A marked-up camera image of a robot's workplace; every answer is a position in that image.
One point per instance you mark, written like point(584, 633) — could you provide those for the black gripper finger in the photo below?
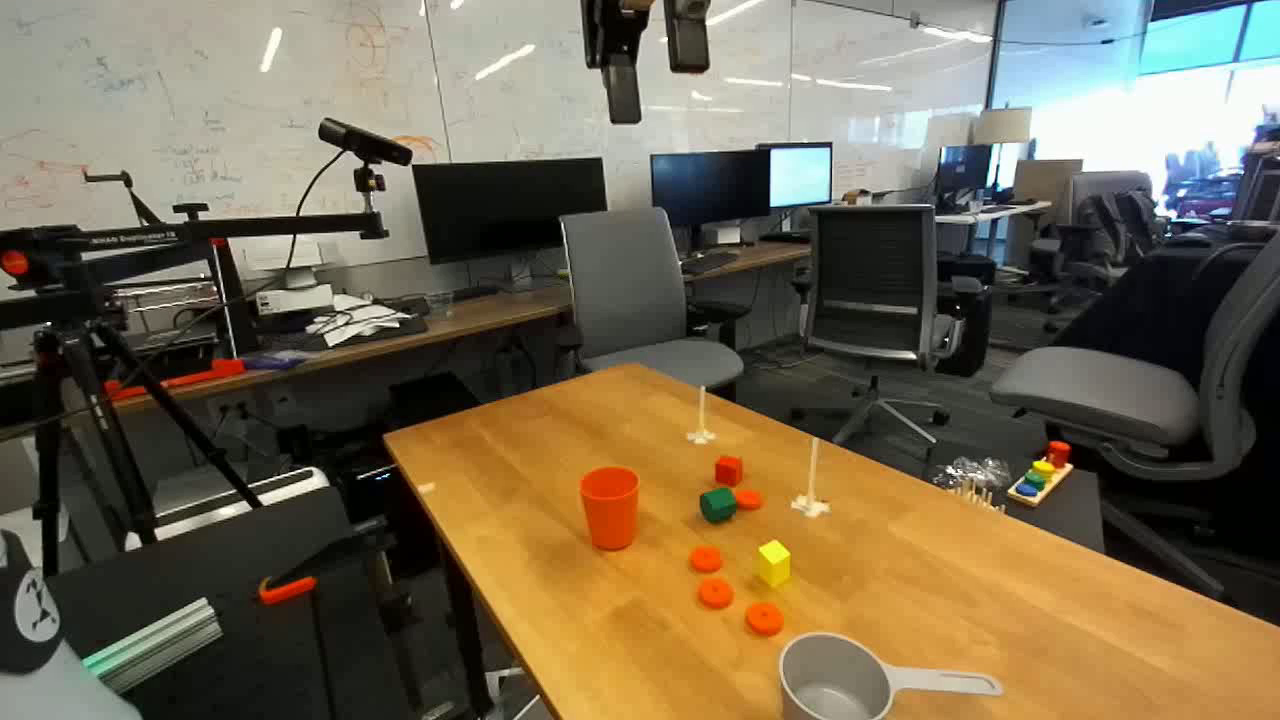
point(621, 63)
point(690, 33)

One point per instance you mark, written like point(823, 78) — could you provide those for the orange cube block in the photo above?
point(729, 469)

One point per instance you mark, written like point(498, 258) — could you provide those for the green block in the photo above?
point(718, 504)

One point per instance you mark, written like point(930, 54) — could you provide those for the yellow block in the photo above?
point(772, 565)

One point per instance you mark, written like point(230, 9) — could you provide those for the dark computer monitor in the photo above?
point(704, 185)

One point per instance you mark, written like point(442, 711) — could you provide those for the lit computer monitor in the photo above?
point(803, 175)

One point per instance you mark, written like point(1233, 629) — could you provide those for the large black monitor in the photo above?
point(505, 206)

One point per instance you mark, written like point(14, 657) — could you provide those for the gray fabric desk chair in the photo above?
point(626, 287)

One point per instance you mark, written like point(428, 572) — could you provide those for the long wooden desk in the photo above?
point(465, 319)

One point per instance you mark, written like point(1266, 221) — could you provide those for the black mesh office chair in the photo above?
point(874, 281)

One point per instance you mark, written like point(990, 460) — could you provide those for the white lampshade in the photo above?
point(1002, 125)

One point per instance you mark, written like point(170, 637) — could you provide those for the white crumpled papers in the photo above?
point(354, 325)

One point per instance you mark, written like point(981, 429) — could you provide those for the white peg stand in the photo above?
point(701, 439)
point(808, 504)

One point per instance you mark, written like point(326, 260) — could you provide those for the black backpack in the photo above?
point(966, 325)

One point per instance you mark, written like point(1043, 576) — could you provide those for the white box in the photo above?
point(290, 298)

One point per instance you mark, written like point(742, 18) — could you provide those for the orange plastic cup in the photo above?
point(608, 514)

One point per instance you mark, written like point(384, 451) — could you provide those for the orange disc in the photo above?
point(767, 621)
point(748, 496)
point(718, 595)
point(704, 562)

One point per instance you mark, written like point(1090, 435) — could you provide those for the clear plastic bag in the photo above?
point(972, 477)

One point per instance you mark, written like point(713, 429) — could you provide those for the red tool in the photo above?
point(174, 382)

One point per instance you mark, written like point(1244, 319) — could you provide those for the gray office chair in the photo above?
point(1106, 395)

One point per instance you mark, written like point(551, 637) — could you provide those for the colourful stacking toy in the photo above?
point(1043, 477)

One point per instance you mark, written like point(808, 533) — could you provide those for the black tripod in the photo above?
point(93, 400)

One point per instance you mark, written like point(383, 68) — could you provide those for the grey bowl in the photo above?
point(832, 681)

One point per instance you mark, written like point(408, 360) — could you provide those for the silver aluminium bar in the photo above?
point(154, 641)

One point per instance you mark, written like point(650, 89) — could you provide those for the black cap with logo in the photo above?
point(27, 604)

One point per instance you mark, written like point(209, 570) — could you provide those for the black stereo camera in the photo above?
point(361, 139)

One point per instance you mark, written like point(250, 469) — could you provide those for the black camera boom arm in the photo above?
point(201, 237)

